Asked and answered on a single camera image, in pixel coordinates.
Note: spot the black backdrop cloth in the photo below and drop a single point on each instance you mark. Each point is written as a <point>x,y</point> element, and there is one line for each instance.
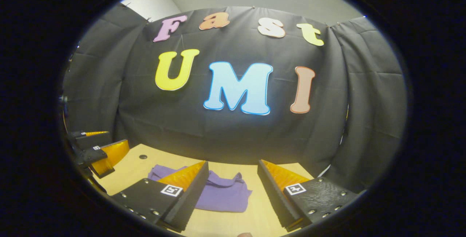
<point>236,138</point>

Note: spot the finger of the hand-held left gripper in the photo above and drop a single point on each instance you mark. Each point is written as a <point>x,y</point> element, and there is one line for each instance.
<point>85,140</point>
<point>87,155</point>

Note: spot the purple button shirt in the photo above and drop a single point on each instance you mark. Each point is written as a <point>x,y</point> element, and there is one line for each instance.
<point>225,193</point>

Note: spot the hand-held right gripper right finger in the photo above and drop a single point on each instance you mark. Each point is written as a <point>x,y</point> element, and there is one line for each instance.
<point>275,197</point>

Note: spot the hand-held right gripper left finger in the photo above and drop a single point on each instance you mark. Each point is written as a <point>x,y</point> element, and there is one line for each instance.
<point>191,193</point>

